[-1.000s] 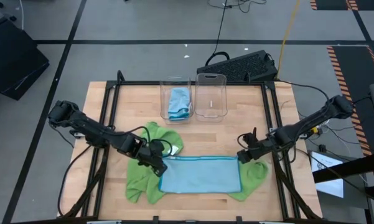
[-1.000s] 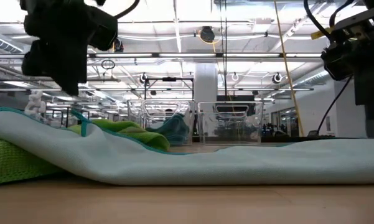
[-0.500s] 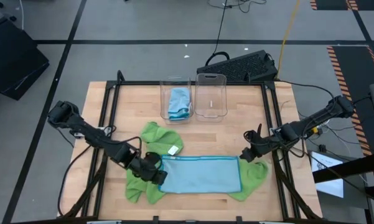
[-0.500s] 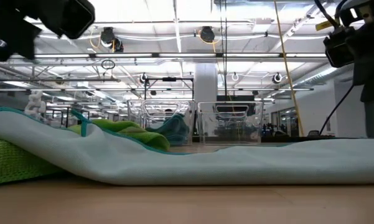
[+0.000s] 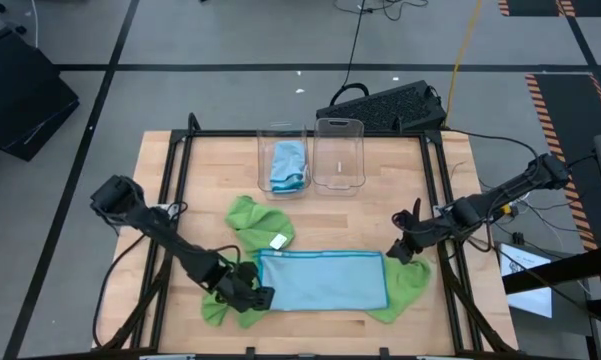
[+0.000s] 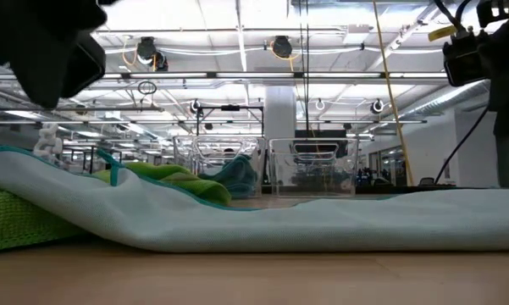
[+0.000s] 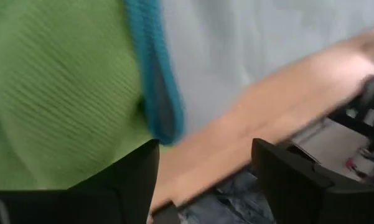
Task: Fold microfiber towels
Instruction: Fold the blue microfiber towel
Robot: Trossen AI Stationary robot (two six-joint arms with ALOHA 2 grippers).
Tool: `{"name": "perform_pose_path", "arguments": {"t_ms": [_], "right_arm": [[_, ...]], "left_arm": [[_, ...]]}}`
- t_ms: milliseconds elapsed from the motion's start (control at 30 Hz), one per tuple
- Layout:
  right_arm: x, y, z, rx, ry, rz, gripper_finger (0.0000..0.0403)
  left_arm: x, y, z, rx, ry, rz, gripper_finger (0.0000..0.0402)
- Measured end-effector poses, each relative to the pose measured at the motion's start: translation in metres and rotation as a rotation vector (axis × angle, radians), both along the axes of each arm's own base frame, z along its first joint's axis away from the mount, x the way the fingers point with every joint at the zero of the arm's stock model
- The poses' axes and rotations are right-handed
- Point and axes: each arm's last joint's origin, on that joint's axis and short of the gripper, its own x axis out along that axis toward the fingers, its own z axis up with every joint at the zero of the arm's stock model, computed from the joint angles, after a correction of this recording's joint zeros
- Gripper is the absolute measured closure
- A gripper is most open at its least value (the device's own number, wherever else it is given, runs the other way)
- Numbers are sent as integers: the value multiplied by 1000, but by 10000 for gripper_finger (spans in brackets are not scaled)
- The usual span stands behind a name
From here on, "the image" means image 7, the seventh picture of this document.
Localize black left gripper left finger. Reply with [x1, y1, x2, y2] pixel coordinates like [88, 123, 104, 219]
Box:
[67, 139, 161, 224]

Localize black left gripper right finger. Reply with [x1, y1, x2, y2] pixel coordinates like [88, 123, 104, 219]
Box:
[251, 138, 335, 224]

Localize light blue microfiber towel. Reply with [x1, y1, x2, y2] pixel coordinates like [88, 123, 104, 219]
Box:
[123, 0, 374, 146]

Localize green microfiber towel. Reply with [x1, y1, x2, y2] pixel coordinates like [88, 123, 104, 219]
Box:
[0, 0, 161, 191]

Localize person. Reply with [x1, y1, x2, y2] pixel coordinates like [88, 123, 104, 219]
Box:
[174, 169, 276, 224]

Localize black table edge bracket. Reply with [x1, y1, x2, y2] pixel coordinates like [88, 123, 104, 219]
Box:
[151, 201, 182, 224]

